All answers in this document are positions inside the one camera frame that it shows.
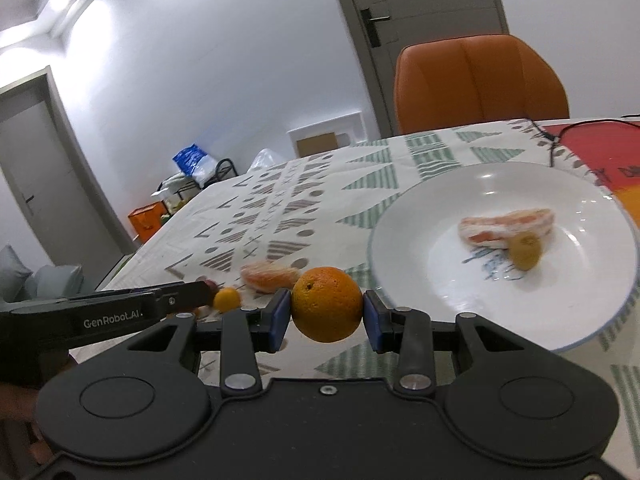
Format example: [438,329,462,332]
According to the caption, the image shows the orange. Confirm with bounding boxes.
[291,266,363,343]

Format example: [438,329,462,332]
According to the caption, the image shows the black shoe rack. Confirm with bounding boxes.
[159,157,237,202]

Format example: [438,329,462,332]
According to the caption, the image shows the red and orange mat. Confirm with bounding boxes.
[535,121,640,221]

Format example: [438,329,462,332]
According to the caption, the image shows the white foam packaging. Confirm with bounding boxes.
[286,111,364,158]

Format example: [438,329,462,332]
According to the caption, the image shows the patterned tablecloth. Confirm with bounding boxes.
[70,119,640,386]

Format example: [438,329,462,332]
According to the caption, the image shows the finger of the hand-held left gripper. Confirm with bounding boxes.
[150,280,217,319]

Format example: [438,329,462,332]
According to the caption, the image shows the white plastic bag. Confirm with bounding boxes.
[247,147,288,173]

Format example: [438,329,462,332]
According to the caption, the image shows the small yellow kumquat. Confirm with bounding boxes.
[213,287,242,311]
[508,232,543,270]

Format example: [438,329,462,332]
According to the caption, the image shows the orange chair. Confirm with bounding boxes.
[393,34,570,136]

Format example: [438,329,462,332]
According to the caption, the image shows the grey sofa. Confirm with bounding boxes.
[0,245,83,311]

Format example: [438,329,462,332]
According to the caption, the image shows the black door handle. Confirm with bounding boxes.
[360,7,391,47]

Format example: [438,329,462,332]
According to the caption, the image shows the black cable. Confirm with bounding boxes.
[530,118,640,168]

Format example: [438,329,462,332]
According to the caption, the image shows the white bowl of fruit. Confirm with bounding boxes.
[367,162,640,353]

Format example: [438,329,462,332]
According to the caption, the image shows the blue plastic bag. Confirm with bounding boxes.
[172,144,219,188]

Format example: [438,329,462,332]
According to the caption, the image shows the peeled pomelo segment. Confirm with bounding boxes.
[240,261,301,294]
[457,208,556,248]

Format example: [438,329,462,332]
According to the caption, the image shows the cardboard piece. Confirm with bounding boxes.
[296,131,338,157]

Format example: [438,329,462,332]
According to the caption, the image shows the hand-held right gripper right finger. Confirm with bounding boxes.
[363,290,521,392]

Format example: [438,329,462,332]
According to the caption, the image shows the orange paper bag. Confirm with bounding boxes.
[128,201,168,243]

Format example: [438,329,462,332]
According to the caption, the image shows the grey side door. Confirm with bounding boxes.
[0,66,137,273]

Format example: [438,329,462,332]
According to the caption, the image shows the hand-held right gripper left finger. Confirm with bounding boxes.
[127,287,292,392]

